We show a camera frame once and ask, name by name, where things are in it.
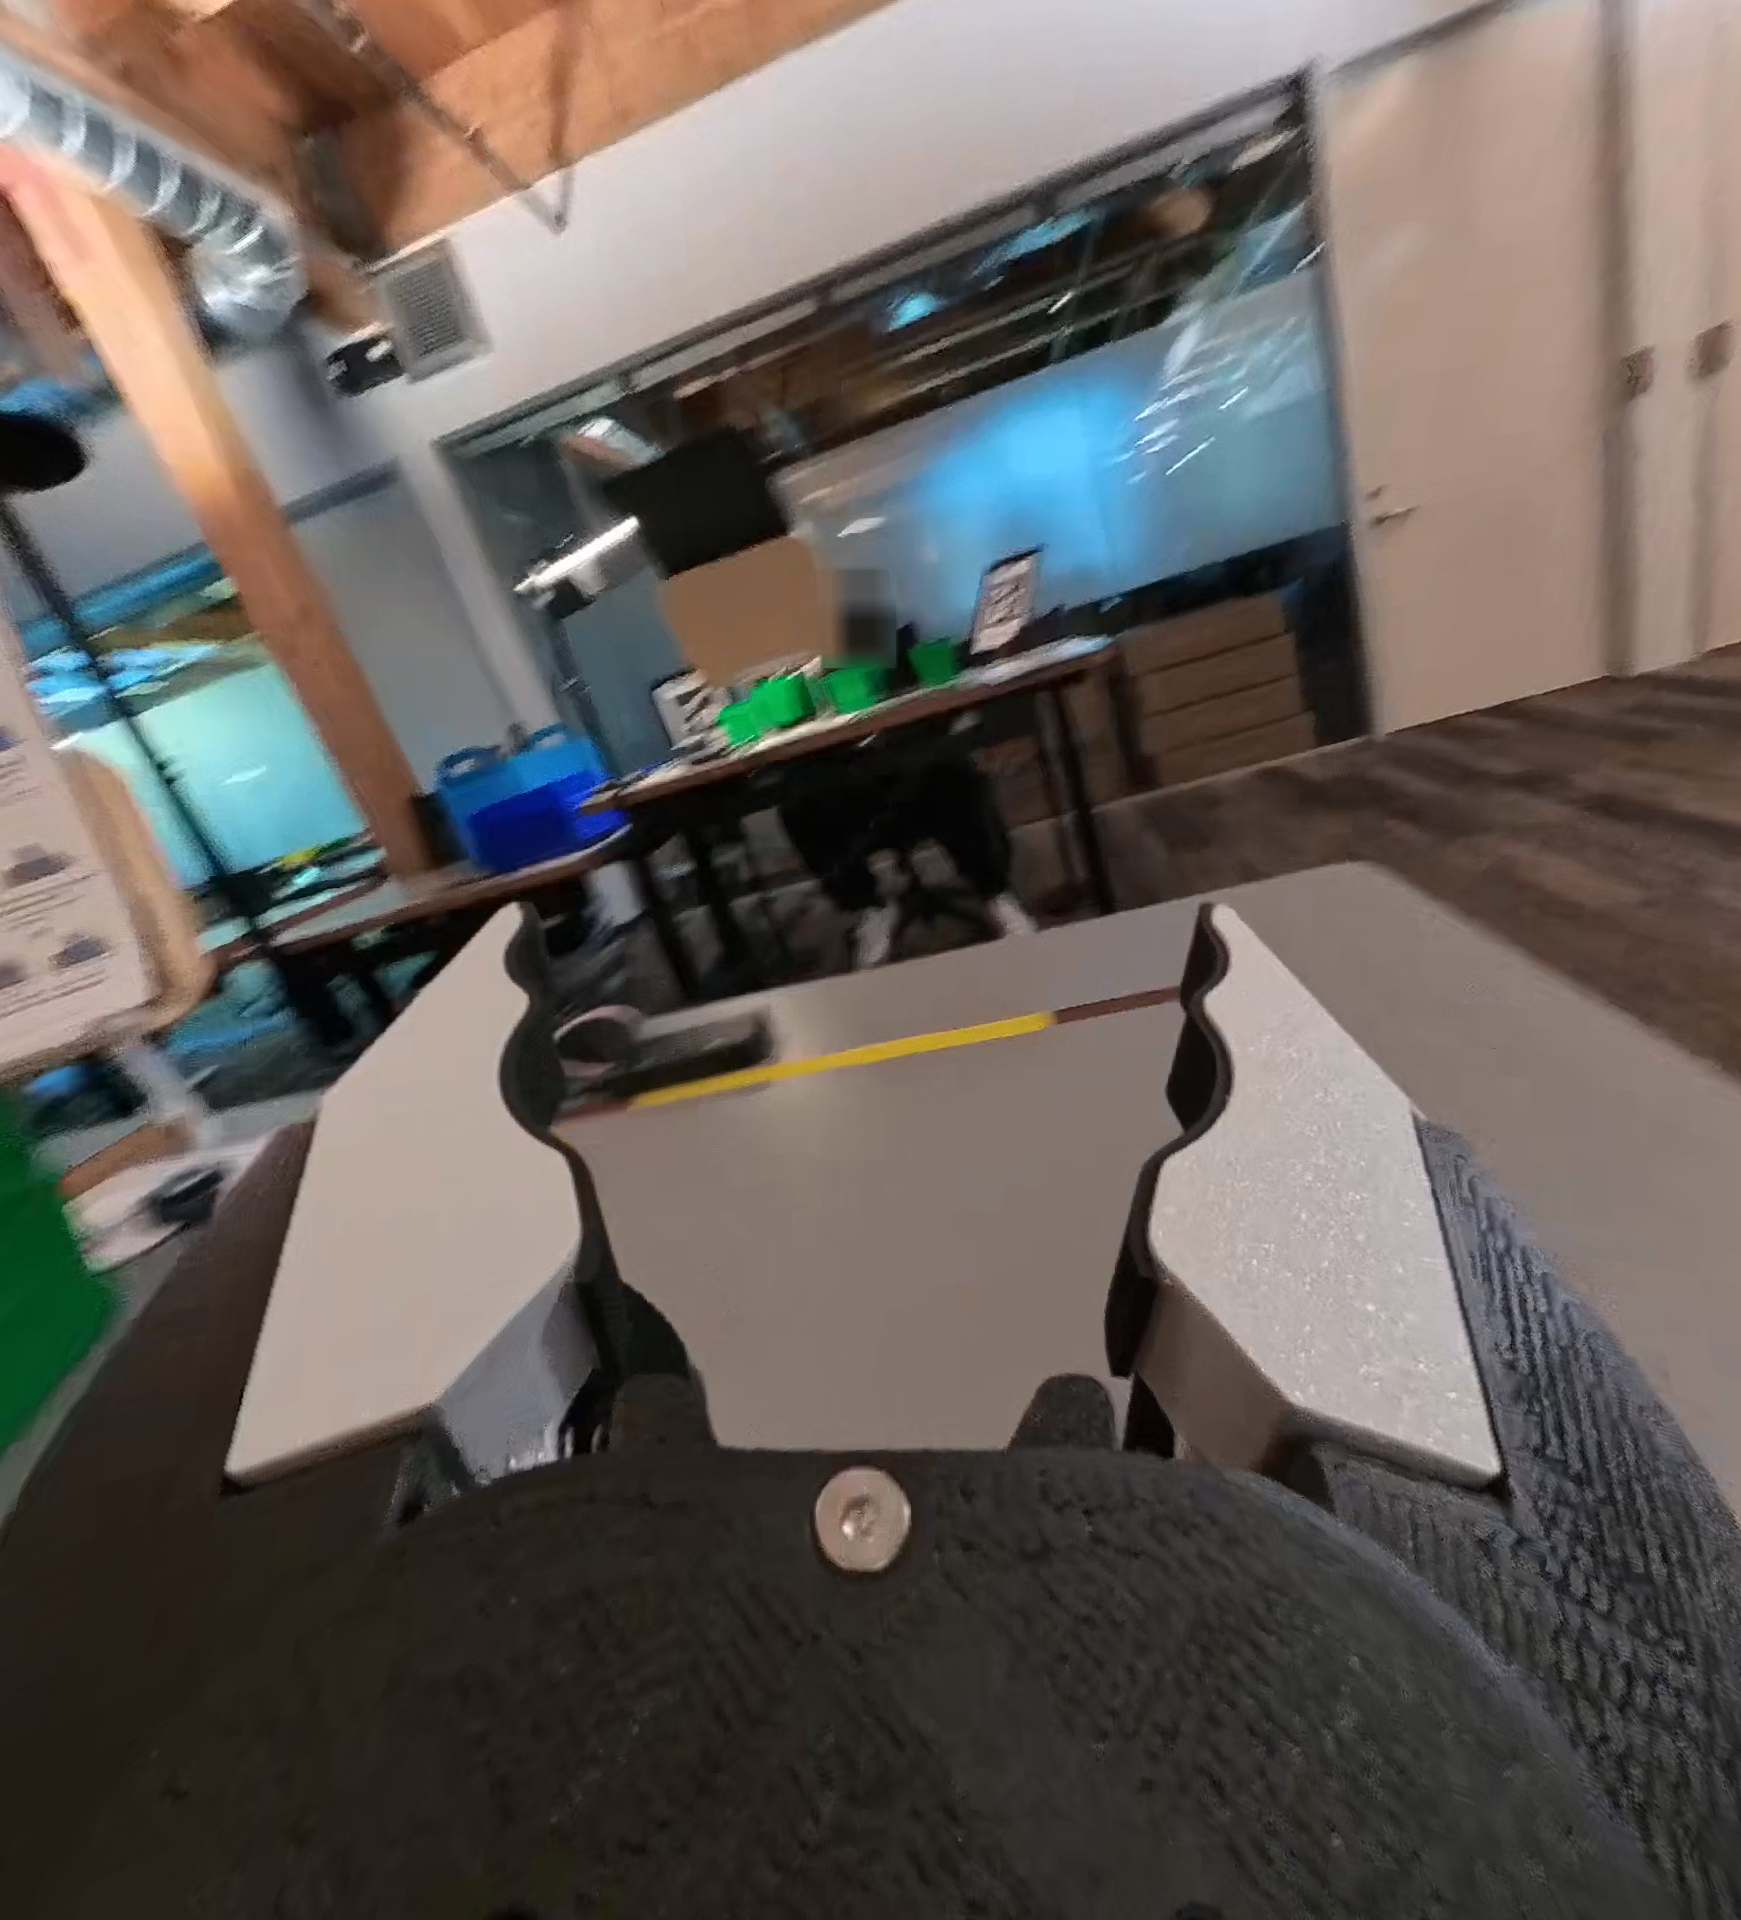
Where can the blue plastic tote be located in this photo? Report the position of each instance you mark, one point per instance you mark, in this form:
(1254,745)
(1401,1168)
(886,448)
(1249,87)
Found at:
(570,756)
(511,825)

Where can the black charger box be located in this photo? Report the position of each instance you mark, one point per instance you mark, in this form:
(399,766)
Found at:
(691,1044)

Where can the black sprinkler pipe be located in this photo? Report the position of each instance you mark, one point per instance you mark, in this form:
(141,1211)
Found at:
(480,152)

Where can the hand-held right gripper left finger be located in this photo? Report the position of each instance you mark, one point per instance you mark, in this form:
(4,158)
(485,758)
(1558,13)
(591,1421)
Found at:
(405,1275)

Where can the black photo flag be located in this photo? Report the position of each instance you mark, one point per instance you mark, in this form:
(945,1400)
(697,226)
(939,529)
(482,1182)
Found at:
(699,502)

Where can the fiducial marker sign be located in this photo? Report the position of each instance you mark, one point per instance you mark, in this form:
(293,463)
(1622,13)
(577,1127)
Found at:
(1005,601)
(683,705)

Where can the wooden backing board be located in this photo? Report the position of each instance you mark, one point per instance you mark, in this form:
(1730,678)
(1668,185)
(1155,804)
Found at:
(158,899)

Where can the silver air duct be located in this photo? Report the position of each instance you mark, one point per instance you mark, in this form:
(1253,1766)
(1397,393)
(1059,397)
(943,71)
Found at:
(90,152)

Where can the studio light on stand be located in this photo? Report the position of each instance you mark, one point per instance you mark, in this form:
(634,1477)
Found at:
(586,563)

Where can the long wooden work table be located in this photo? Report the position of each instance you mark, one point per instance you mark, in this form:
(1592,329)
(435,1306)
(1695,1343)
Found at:
(405,885)

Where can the wall vent grille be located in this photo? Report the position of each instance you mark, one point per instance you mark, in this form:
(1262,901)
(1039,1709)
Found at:
(432,308)

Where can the glass partition wall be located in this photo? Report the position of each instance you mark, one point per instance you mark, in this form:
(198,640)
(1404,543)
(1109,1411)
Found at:
(1109,451)

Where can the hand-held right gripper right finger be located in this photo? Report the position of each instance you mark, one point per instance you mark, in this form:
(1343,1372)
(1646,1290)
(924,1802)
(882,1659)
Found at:
(1305,1275)

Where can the wooden support post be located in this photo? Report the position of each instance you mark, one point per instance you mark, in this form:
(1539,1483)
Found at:
(241,527)

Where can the black wall camera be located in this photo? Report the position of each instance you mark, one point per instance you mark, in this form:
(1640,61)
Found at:
(359,363)

